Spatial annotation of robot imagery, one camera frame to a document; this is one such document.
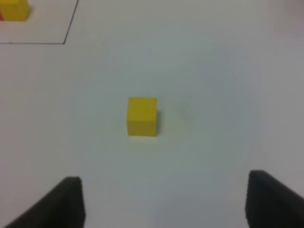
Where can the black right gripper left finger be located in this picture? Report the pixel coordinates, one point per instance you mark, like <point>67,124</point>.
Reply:
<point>62,207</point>

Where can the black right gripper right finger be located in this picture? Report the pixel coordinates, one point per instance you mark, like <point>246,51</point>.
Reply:
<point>271,204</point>

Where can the yellow template cube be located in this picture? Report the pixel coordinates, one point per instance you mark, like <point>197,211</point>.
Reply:
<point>15,10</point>

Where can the loose yellow cube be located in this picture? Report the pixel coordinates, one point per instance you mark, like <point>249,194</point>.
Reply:
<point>141,117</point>

